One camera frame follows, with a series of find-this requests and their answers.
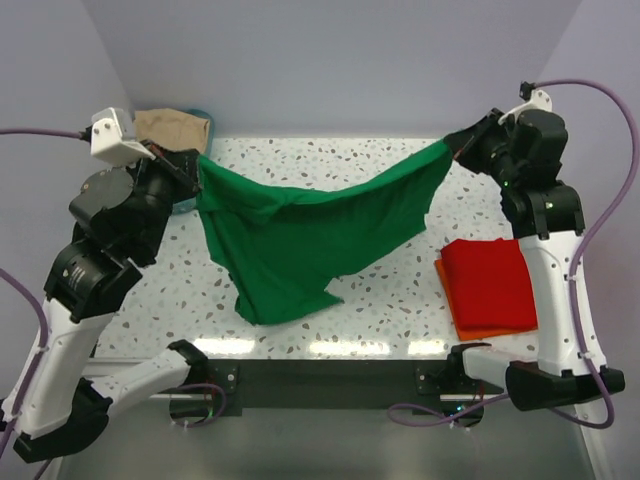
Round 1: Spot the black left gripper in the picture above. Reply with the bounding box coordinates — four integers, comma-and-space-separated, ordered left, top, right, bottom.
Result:
124, 135, 208, 255

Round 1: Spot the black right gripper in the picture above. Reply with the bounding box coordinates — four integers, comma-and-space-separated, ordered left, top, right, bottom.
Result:
445, 108, 521, 187

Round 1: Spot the green t shirt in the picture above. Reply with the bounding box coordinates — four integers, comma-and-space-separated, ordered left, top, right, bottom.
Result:
197, 141, 453, 325

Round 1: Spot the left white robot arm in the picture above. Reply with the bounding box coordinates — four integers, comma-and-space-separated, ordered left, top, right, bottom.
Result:
1, 142, 207, 463

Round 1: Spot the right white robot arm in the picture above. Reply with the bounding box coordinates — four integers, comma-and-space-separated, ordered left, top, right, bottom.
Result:
444, 109, 626, 411

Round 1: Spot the beige t shirt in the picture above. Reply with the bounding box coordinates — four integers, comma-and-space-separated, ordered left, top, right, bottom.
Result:
134, 108, 211, 154

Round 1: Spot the teal plastic basket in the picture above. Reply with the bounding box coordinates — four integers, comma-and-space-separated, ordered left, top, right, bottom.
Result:
172, 109, 215, 215

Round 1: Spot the folded red t shirt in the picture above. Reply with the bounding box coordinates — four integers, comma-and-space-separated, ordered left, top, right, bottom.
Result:
439, 239, 538, 334

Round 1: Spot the folded orange t shirt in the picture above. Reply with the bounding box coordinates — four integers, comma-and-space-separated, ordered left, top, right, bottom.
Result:
434, 259, 515, 342

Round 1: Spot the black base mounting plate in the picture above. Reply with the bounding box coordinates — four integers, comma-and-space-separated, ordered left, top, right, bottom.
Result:
169, 359, 494, 422

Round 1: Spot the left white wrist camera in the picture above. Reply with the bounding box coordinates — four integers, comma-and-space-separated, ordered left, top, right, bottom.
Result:
89, 107, 153, 168

